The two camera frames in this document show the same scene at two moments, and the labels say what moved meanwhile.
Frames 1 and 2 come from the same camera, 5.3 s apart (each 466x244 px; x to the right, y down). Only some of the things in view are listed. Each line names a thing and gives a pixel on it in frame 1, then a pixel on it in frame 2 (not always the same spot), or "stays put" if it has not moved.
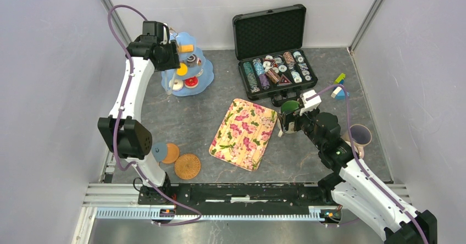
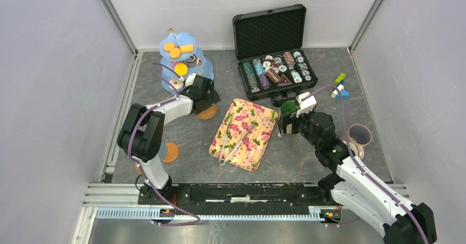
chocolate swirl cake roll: [192, 61] stays put
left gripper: [173, 62] -> [212, 98]
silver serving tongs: [168, 76] -> [221, 164]
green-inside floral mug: [287, 107] stays put
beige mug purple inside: [361, 136] stays put
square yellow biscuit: [186, 48] stays put
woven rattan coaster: [187, 166] -> [208, 114]
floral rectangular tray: [244, 133] stays put
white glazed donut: [177, 85] stays put
